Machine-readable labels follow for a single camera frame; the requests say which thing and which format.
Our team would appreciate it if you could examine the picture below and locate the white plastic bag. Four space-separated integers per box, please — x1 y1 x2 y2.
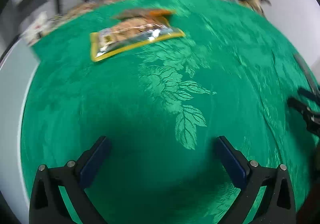
21 11 50 45

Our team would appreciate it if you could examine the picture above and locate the white storage box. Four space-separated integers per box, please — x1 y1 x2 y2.
1 39 40 223

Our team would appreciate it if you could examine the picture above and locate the green embroidered bedspread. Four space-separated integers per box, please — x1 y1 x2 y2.
21 0 318 223

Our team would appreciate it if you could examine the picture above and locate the orange brown snack pouch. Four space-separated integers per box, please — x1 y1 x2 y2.
112 8 176 20

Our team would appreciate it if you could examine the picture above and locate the floral bed sheet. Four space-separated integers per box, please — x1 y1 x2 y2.
27 0 263 44

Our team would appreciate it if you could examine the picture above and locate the yellow peanut snack bag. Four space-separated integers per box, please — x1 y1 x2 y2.
90 17 185 62

